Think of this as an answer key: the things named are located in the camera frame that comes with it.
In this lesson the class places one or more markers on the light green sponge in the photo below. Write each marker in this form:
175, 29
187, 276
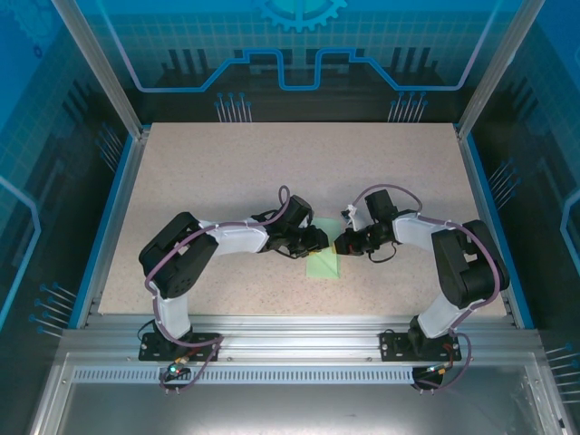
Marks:
324, 267

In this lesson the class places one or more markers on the sheet metal panel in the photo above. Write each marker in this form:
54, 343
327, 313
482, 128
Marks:
290, 408

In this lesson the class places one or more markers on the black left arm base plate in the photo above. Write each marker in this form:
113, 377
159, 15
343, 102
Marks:
149, 349

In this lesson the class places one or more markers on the aluminium frame post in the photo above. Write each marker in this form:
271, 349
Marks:
104, 68
498, 68

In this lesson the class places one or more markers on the aluminium side rail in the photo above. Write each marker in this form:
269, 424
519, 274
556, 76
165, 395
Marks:
482, 204
123, 204

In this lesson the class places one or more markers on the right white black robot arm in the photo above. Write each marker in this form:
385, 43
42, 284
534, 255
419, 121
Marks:
417, 235

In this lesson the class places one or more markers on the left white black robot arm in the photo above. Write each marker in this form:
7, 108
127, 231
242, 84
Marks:
235, 238

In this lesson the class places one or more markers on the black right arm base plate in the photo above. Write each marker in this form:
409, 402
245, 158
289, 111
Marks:
389, 349

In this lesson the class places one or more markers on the aluminium mounting rail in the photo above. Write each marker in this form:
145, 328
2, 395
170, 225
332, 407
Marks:
299, 335

